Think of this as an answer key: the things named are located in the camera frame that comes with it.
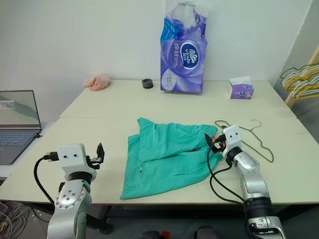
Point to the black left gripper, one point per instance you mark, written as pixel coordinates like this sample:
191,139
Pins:
92,162

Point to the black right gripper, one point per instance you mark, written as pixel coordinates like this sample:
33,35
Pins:
220,143

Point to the green shorts garment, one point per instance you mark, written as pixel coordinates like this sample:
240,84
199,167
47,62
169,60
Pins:
162,161

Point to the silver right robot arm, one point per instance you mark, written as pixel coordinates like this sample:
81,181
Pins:
251,174

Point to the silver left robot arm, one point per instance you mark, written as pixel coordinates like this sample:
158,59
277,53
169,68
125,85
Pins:
69,206

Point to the small purple tissue box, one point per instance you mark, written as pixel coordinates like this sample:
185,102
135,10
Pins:
240,92

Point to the pink cloth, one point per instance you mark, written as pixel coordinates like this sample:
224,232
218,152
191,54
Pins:
98,81

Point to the purple tissue pack bag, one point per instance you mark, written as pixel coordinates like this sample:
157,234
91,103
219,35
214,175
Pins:
184,69

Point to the black tape roll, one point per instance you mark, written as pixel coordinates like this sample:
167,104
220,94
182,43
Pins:
147,83

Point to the grey laptop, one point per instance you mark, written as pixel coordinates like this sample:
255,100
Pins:
17,134

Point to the dark rounded shape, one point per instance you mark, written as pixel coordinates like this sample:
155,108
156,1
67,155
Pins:
204,232
152,235

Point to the small red object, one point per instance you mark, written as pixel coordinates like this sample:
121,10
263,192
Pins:
165,235

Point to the hangers on wooden rack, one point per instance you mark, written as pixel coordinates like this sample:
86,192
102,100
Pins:
314,56

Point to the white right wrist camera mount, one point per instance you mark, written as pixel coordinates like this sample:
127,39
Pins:
232,137

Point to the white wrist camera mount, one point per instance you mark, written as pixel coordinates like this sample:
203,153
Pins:
232,137
72,156

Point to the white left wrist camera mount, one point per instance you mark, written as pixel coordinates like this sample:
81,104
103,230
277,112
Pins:
72,156

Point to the black table leg frame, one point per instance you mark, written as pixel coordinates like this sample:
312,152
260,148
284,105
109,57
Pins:
99,221

